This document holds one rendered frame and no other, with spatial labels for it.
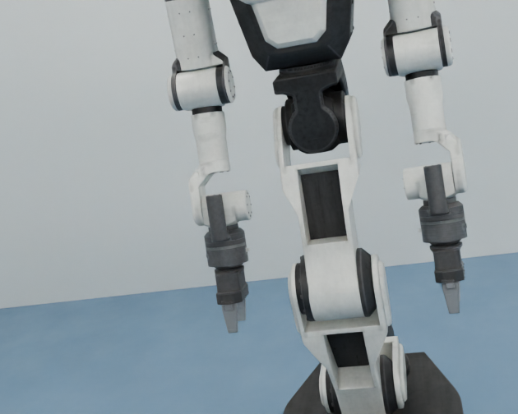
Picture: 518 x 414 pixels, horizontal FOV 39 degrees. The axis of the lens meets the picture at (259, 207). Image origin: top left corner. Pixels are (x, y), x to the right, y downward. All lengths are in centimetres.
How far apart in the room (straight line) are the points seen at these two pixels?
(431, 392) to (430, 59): 90
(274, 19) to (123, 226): 196
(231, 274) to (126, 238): 176
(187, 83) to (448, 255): 63
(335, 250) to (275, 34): 44
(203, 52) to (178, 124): 152
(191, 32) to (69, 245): 200
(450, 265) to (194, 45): 68
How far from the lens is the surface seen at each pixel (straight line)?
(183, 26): 154
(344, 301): 150
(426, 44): 146
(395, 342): 187
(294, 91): 149
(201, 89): 152
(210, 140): 155
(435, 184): 145
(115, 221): 326
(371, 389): 171
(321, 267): 149
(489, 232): 308
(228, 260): 155
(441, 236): 148
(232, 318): 155
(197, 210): 156
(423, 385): 201
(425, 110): 149
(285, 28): 144
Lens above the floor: 126
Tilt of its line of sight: 18 degrees down
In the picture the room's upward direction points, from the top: 12 degrees counter-clockwise
